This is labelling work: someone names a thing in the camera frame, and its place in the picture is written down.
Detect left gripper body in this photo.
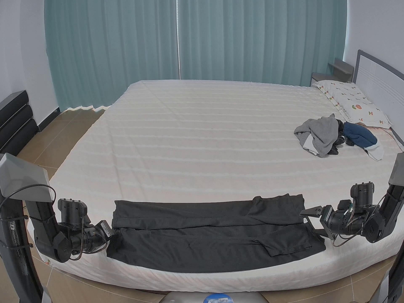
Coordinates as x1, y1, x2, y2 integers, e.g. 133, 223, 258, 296
83, 221, 114, 252

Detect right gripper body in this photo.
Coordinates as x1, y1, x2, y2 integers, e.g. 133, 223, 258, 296
319, 205, 352, 240

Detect black T-shirt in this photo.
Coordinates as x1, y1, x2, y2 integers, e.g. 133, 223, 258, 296
107, 194, 326, 269

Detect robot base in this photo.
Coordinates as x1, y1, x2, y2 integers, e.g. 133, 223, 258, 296
159, 291, 269, 303

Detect pile of clothes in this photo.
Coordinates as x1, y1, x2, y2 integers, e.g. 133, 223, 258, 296
294, 114, 345, 156

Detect bed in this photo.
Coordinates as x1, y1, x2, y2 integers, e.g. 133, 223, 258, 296
27, 49, 404, 296

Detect dark blue garment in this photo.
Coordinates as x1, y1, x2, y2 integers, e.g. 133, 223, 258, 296
342, 122, 384, 161

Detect white printed pillow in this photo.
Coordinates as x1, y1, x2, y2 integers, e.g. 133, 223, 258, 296
316, 80, 392, 129

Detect black chest of drawers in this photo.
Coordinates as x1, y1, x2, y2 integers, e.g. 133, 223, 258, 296
0, 90, 39, 154

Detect grey bedside table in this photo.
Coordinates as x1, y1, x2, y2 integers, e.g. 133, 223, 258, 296
312, 58, 354, 83

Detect blue-green curtain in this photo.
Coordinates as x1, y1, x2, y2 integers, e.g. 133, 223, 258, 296
177, 0, 348, 88
46, 0, 181, 112

